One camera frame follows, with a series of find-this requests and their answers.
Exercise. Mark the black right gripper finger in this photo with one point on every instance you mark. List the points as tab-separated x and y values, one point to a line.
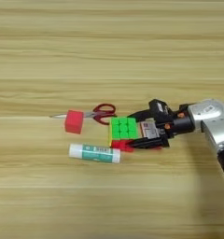
142	115
149	143

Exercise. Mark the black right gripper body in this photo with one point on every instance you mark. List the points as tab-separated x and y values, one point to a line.
177	126

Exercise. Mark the small red white card box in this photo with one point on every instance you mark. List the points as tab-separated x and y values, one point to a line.
149	129

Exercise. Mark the Rubik's cube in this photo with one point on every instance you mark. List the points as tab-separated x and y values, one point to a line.
123	129

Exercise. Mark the red cube block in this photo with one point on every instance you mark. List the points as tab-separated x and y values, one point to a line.
74	122

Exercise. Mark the small black box white label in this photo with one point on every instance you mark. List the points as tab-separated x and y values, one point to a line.
160	109

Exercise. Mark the white green glue stick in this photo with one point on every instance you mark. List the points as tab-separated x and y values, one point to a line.
95	153

